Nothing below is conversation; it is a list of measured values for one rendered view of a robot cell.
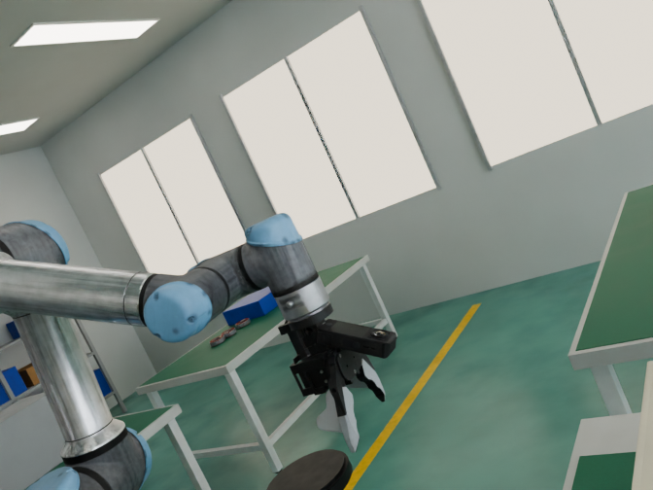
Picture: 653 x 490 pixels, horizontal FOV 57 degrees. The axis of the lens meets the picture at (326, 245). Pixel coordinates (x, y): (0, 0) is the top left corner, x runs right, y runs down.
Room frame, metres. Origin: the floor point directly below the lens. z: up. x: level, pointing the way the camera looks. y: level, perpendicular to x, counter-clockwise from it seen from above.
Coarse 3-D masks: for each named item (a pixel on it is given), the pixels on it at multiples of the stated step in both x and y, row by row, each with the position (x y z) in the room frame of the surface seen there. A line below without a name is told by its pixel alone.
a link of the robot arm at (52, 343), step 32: (32, 224) 1.06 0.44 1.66; (32, 256) 1.01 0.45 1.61; (64, 256) 1.08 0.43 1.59; (32, 320) 1.02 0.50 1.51; (64, 320) 1.05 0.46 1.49; (32, 352) 1.02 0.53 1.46; (64, 352) 1.03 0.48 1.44; (64, 384) 1.02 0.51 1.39; (96, 384) 1.07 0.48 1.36; (64, 416) 1.02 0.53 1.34; (96, 416) 1.04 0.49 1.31; (64, 448) 1.04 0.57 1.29; (96, 448) 1.02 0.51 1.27; (128, 448) 1.06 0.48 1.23; (128, 480) 1.03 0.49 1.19
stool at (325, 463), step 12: (312, 456) 2.24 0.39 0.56; (324, 456) 2.19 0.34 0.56; (336, 456) 2.15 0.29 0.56; (288, 468) 2.23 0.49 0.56; (300, 468) 2.18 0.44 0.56; (312, 468) 2.14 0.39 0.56; (324, 468) 2.10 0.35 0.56; (336, 468) 2.06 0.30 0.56; (348, 468) 2.06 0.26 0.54; (276, 480) 2.17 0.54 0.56; (288, 480) 2.13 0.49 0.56; (300, 480) 2.09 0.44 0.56; (312, 480) 2.05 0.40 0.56; (324, 480) 2.01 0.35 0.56; (336, 480) 2.00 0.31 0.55; (348, 480) 2.03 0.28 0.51
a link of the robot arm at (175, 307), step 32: (0, 256) 0.91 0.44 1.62; (0, 288) 0.86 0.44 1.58; (32, 288) 0.84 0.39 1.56; (64, 288) 0.83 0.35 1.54; (96, 288) 0.82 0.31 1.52; (128, 288) 0.81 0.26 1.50; (160, 288) 0.78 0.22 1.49; (192, 288) 0.78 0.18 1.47; (224, 288) 0.84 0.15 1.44; (96, 320) 0.83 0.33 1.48; (128, 320) 0.81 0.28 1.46; (160, 320) 0.77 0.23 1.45; (192, 320) 0.76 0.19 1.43
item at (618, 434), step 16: (608, 416) 1.32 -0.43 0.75; (624, 416) 1.29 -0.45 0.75; (592, 432) 1.29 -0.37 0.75; (608, 432) 1.26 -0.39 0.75; (624, 432) 1.24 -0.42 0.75; (576, 448) 1.26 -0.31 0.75; (592, 448) 1.23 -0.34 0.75; (608, 448) 1.21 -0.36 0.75; (624, 448) 1.19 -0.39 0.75; (576, 464) 1.21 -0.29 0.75
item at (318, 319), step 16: (304, 320) 0.87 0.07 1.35; (320, 320) 0.87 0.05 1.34; (304, 336) 0.90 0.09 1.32; (304, 352) 0.90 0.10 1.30; (320, 352) 0.89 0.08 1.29; (336, 352) 0.87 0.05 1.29; (352, 352) 0.90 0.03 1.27; (304, 368) 0.88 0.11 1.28; (320, 368) 0.88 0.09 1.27; (352, 368) 0.88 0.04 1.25; (304, 384) 0.90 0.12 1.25; (320, 384) 0.88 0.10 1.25
